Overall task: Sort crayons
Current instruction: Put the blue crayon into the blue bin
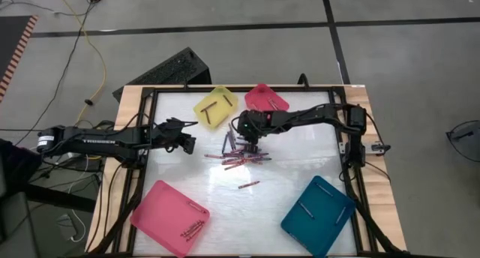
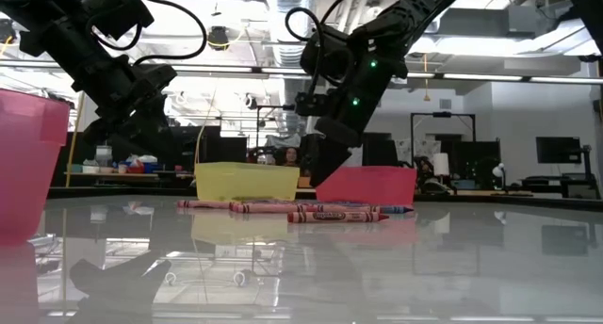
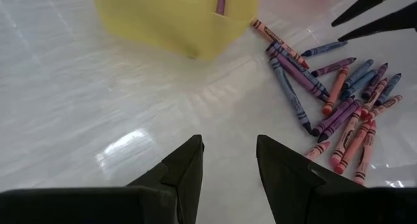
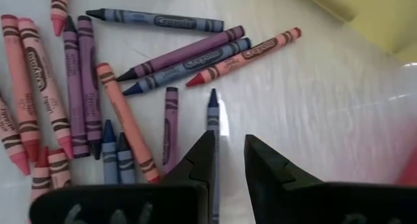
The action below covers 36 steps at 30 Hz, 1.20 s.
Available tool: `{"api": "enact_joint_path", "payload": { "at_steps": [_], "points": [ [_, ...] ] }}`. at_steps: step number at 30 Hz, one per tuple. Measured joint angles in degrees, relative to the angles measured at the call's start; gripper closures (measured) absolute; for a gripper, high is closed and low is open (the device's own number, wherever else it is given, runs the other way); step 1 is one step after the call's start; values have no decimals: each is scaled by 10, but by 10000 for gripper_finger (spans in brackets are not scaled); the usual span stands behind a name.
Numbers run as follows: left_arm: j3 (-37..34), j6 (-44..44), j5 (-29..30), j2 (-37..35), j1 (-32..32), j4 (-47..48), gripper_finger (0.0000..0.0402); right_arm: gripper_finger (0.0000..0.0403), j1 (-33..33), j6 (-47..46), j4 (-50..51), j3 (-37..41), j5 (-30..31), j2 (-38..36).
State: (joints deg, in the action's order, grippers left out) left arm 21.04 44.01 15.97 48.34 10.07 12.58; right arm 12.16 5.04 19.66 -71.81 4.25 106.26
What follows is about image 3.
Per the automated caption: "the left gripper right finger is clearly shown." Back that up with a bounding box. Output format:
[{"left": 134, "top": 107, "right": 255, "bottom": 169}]
[{"left": 256, "top": 134, "right": 417, "bottom": 224}]

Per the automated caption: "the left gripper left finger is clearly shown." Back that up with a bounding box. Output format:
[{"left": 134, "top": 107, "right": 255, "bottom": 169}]
[{"left": 0, "top": 134, "right": 205, "bottom": 224}]

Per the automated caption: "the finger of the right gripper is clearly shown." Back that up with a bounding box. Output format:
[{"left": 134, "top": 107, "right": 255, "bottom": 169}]
[
  {"left": 338, "top": 1, "right": 417, "bottom": 42},
  {"left": 331, "top": 0, "right": 405, "bottom": 27}
]

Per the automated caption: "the purple crayon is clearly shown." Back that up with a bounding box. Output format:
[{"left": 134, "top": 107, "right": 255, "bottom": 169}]
[
  {"left": 215, "top": 0, "right": 227, "bottom": 16},
  {"left": 361, "top": 62, "right": 389, "bottom": 100},
  {"left": 317, "top": 100, "right": 362, "bottom": 144},
  {"left": 311, "top": 96, "right": 356, "bottom": 137},
  {"left": 310, "top": 57, "right": 357, "bottom": 78},
  {"left": 266, "top": 47, "right": 328, "bottom": 103}
]

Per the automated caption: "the blue crayon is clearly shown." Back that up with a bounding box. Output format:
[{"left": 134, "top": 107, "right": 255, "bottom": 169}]
[
  {"left": 269, "top": 57, "right": 313, "bottom": 135},
  {"left": 339, "top": 68, "right": 379, "bottom": 102},
  {"left": 374, "top": 72, "right": 403, "bottom": 106},
  {"left": 341, "top": 58, "right": 375, "bottom": 90},
  {"left": 270, "top": 41, "right": 330, "bottom": 98},
  {"left": 300, "top": 40, "right": 349, "bottom": 58}
]

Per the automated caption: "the yellow plastic bin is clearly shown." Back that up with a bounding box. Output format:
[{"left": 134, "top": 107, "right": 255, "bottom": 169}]
[{"left": 89, "top": 0, "right": 260, "bottom": 61}]

